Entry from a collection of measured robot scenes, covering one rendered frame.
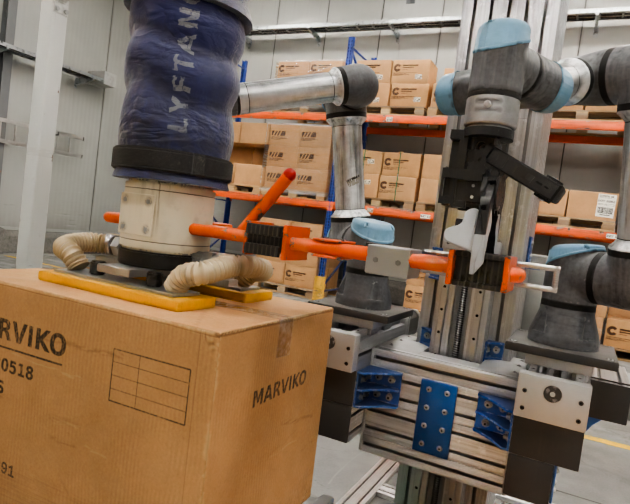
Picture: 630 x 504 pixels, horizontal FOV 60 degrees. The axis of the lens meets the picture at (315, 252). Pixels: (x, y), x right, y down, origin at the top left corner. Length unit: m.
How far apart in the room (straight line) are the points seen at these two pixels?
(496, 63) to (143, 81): 0.59
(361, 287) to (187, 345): 0.70
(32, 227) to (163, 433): 3.29
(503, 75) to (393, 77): 8.01
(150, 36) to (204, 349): 0.56
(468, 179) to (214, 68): 0.50
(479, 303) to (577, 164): 8.00
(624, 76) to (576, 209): 6.78
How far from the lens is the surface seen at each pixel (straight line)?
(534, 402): 1.22
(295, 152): 9.16
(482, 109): 0.83
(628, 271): 1.26
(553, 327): 1.32
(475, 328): 1.45
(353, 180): 1.55
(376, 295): 1.43
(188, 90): 1.02
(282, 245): 0.90
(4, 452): 1.14
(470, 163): 0.83
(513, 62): 0.84
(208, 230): 1.00
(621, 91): 1.27
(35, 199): 4.06
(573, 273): 1.31
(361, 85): 1.45
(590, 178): 9.35
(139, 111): 1.03
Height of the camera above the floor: 1.24
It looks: 3 degrees down
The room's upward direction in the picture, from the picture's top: 7 degrees clockwise
